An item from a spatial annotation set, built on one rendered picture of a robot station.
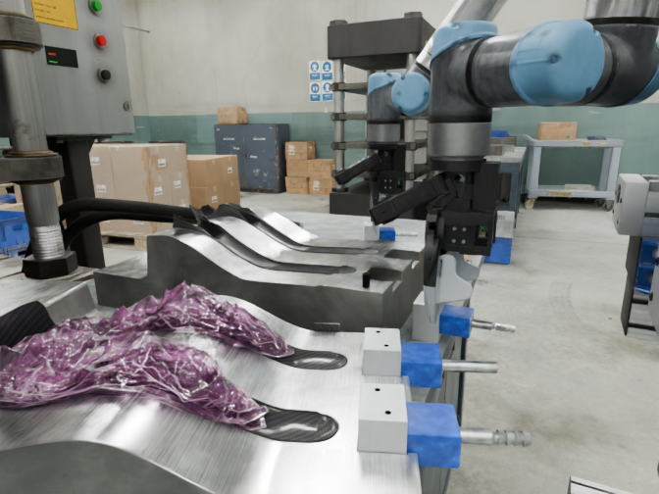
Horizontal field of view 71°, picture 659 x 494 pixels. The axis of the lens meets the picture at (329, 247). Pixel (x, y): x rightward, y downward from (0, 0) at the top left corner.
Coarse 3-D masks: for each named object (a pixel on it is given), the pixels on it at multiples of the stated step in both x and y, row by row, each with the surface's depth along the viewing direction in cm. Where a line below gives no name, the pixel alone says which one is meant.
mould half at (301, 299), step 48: (192, 240) 68; (240, 240) 74; (336, 240) 85; (384, 240) 82; (96, 288) 77; (144, 288) 72; (240, 288) 65; (288, 288) 62; (336, 288) 59; (384, 288) 58
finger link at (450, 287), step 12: (444, 264) 58; (456, 264) 58; (444, 276) 58; (456, 276) 58; (432, 288) 58; (444, 288) 58; (456, 288) 58; (468, 288) 57; (432, 300) 58; (444, 300) 58; (456, 300) 58; (432, 312) 59
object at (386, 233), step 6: (366, 222) 114; (366, 228) 111; (372, 228) 111; (384, 228) 113; (390, 228) 113; (366, 234) 111; (372, 234) 111; (384, 234) 111; (390, 234) 111; (396, 234) 113; (402, 234) 113; (408, 234) 113; (414, 234) 113
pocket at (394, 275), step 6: (372, 270) 67; (378, 270) 66; (384, 270) 66; (390, 270) 65; (396, 270) 65; (372, 276) 67; (378, 276) 66; (384, 276) 66; (390, 276) 66; (396, 276) 65; (396, 282) 64
